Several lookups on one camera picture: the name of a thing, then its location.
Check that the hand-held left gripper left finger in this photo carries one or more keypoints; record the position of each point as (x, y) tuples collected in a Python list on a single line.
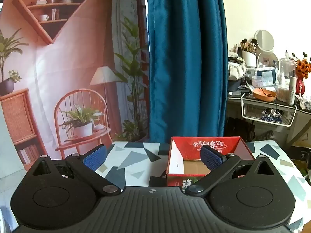
[(94, 159)]

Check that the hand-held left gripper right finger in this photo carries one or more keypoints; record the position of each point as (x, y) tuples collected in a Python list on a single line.
[(211, 159)]

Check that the red strawberry print cardboard box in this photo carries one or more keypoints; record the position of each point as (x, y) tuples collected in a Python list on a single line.
[(187, 148)]

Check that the geometric patterned tablecloth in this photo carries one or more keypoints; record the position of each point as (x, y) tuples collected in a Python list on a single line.
[(136, 160)]

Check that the vanity table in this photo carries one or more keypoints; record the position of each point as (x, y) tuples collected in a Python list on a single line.
[(234, 109)]

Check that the crumpled shiny packets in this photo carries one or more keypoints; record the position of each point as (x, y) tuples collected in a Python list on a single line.
[(272, 115)]

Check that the tall white bottle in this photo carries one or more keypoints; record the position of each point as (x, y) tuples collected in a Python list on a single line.
[(292, 92)]

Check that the clear cotton swab jar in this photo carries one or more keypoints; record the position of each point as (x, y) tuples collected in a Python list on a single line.
[(283, 94)]

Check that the small lying tube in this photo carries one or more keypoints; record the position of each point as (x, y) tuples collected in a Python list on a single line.
[(234, 93)]

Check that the red vase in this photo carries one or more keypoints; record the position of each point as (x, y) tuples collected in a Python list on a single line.
[(300, 87)]

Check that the orange bowl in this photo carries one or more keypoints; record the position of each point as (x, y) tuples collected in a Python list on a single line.
[(263, 97)]

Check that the dark grey pouch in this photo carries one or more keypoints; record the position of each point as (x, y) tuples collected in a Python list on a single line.
[(235, 85)]

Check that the clear lidded plastic container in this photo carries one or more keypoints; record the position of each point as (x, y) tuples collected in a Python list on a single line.
[(288, 71)]

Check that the white board panel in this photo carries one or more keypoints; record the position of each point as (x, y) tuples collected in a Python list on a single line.
[(6, 145)]

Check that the clear round plastic jar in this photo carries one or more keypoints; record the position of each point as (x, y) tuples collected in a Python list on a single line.
[(256, 81)]

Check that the blue and white packet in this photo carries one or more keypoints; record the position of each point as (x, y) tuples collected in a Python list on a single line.
[(267, 76)]

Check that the white fabric pouch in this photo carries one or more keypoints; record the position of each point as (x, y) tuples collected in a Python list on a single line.
[(237, 70)]

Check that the orange flower bunch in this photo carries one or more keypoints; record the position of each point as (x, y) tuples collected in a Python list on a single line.
[(303, 66)]

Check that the printed room scene backdrop cloth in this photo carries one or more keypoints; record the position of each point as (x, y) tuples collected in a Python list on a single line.
[(73, 65)]

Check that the blue curtain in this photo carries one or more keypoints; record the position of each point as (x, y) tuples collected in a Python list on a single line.
[(184, 65)]

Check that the small round white mirror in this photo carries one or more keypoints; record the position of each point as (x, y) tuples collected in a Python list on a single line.
[(268, 60)]

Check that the bunch of makeup brushes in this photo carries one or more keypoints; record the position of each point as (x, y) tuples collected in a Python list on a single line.
[(249, 45)]

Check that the round white vanity mirror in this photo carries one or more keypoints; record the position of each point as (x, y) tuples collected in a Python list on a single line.
[(264, 40)]

